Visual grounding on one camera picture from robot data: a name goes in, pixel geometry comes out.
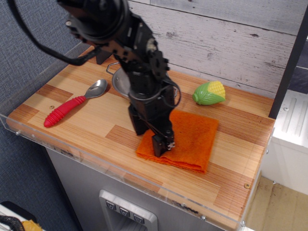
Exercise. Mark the white appliance at right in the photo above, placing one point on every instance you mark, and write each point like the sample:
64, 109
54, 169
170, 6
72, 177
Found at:
286, 159

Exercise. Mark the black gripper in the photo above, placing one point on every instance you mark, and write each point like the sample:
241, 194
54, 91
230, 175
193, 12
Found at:
154, 115

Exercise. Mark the clear acrylic table guard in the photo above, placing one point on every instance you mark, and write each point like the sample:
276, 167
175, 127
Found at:
101, 134

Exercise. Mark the orange cloth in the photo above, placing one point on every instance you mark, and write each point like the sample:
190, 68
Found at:
194, 140

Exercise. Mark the right black vertical post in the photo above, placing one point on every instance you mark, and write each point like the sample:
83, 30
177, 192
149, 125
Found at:
290, 67

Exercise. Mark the red handled metal spoon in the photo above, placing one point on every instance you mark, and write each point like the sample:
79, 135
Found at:
95, 90

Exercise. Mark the left black vertical post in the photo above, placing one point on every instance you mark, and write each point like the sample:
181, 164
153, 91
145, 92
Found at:
103, 55

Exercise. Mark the grey cabinet with dispenser panel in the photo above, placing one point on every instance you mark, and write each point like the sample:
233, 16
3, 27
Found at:
103, 202

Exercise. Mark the toy corn cob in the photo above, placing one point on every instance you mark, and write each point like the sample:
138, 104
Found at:
209, 93

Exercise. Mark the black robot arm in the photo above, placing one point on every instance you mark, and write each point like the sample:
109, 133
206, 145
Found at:
112, 27

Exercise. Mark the black vertical post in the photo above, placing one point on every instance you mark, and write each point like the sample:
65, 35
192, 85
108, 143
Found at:
103, 55
290, 67

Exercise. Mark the yellow object bottom left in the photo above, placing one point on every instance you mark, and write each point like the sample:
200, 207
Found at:
30, 225

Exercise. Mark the steel bowl with handles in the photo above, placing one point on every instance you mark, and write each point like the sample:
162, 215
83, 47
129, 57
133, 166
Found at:
120, 80

